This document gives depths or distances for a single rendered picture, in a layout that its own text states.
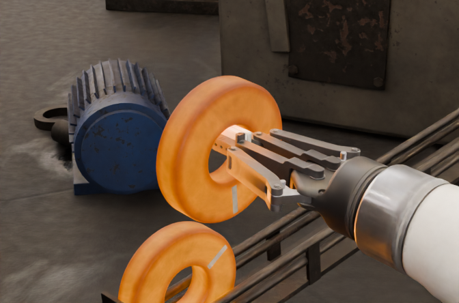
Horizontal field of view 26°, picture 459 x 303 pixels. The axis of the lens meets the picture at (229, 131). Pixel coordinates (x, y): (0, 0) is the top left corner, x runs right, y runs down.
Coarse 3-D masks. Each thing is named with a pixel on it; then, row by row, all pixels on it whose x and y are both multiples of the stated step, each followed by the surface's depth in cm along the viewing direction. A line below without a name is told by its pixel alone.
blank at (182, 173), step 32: (192, 96) 100; (224, 96) 100; (256, 96) 103; (192, 128) 98; (224, 128) 101; (256, 128) 105; (160, 160) 100; (192, 160) 99; (192, 192) 101; (224, 192) 104
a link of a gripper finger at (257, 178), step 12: (240, 156) 97; (228, 168) 99; (240, 168) 96; (252, 168) 95; (264, 168) 95; (240, 180) 97; (252, 180) 95; (264, 180) 93; (276, 180) 92; (264, 192) 94; (276, 192) 91
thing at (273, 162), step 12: (240, 132) 100; (240, 144) 99; (252, 144) 99; (252, 156) 98; (264, 156) 97; (276, 156) 97; (276, 168) 96; (288, 168) 95; (300, 168) 94; (312, 168) 93; (288, 180) 96
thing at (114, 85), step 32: (128, 64) 307; (96, 96) 288; (128, 96) 283; (160, 96) 296; (96, 128) 277; (128, 128) 279; (160, 128) 281; (96, 160) 281; (128, 160) 283; (96, 192) 300; (128, 192) 289
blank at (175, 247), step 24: (168, 240) 112; (192, 240) 114; (216, 240) 117; (144, 264) 111; (168, 264) 113; (192, 264) 115; (216, 264) 118; (120, 288) 113; (144, 288) 111; (192, 288) 120; (216, 288) 119
